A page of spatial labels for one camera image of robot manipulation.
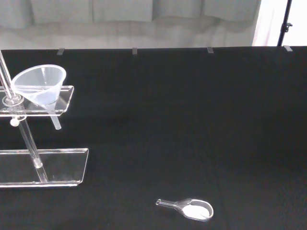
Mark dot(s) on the black bench cloth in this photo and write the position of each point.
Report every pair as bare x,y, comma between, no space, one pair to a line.
172,119

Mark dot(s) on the pale board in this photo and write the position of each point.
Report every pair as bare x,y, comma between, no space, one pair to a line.
267,26

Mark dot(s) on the glass weighing funnel with powder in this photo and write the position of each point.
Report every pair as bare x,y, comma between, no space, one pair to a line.
196,210

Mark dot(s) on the clear acrylic funnel stand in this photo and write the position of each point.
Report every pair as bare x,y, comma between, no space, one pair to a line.
61,167

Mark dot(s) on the black tripod pole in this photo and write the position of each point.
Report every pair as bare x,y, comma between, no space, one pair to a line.
286,16

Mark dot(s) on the grey cloth clip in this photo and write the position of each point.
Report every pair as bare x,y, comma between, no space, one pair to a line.
288,48
134,51
210,50
61,51

